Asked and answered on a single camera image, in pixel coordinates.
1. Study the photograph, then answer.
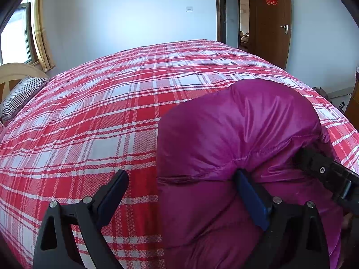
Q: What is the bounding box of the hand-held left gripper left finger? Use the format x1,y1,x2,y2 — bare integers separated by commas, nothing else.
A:
33,169,130,269

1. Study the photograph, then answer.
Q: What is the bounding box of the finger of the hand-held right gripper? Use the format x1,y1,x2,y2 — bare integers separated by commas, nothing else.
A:
293,147,359,215

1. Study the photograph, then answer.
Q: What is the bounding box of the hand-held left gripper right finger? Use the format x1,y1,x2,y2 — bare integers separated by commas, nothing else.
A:
234,169,330,269

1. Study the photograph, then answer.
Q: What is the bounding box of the magenta down jacket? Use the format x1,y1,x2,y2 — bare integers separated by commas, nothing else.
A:
155,78,347,269

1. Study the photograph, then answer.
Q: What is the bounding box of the dark object on floor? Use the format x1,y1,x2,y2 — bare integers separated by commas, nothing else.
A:
311,86,333,99

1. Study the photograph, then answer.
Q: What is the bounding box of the wooden cabinet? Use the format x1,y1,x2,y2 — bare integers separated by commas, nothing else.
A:
346,66,359,118

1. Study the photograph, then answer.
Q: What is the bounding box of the red plaid bed sheet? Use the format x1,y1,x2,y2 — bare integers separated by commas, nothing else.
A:
0,39,359,269

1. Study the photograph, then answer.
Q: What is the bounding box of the striped pillow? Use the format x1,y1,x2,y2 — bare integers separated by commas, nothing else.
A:
0,77,51,119

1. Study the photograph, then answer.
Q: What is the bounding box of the brown wooden door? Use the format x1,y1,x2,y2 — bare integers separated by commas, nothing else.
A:
248,0,293,70

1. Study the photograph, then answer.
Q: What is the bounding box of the cream wooden headboard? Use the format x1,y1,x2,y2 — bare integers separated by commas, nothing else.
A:
0,63,49,104

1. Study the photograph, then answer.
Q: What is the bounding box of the yellow curtain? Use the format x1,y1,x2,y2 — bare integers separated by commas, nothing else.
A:
30,0,56,73

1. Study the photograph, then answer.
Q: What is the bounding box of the window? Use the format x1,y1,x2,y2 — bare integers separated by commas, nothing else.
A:
0,0,38,65

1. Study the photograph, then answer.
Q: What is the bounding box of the brown door frame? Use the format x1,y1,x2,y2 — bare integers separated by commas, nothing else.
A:
215,0,228,45

